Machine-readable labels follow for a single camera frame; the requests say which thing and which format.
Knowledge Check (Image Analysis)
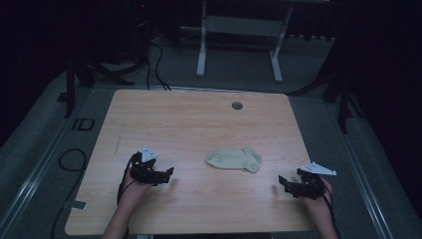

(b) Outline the metal floor rail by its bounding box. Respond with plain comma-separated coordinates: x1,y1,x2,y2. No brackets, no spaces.
326,99,396,239
0,109,79,233

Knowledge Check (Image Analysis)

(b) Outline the hand-held gripper cable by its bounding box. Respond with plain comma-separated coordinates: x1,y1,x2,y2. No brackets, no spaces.
320,183,341,239
116,158,135,207

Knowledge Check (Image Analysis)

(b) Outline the person's left hand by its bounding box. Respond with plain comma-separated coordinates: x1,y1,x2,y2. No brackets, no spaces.
118,172,153,205

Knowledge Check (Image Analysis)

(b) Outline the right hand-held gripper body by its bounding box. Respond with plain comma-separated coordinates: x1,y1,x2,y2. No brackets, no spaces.
285,161,337,200

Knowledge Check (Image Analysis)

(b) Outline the looped black cable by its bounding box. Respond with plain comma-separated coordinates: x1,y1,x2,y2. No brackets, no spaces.
50,147,89,239

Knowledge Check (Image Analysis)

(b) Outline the black cable bundle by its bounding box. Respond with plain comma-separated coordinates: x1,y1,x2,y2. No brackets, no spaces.
145,41,172,92

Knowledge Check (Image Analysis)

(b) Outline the person's right hand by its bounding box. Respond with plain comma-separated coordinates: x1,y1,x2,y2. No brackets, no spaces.
305,177,332,213

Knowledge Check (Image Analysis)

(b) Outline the grey tape piece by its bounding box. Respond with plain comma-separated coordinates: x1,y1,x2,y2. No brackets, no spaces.
70,200,89,211

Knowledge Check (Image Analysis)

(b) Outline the left hand-held gripper cable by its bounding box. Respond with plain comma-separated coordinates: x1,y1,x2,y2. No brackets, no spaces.
116,158,135,207

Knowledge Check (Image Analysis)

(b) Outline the black metal stand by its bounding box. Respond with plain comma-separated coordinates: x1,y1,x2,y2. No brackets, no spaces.
287,63,364,134
64,56,135,120

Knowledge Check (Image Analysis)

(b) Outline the right hand-held gripper cable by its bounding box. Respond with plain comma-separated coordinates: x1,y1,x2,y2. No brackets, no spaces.
320,183,341,239

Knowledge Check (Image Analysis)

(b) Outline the dark equipment tower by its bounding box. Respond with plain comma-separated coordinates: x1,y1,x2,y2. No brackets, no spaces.
130,0,155,66

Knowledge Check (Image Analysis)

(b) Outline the white metal desk frame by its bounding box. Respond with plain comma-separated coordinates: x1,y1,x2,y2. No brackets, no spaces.
196,0,295,84

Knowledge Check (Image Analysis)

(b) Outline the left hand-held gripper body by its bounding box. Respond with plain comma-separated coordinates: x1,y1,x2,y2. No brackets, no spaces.
129,144,172,186

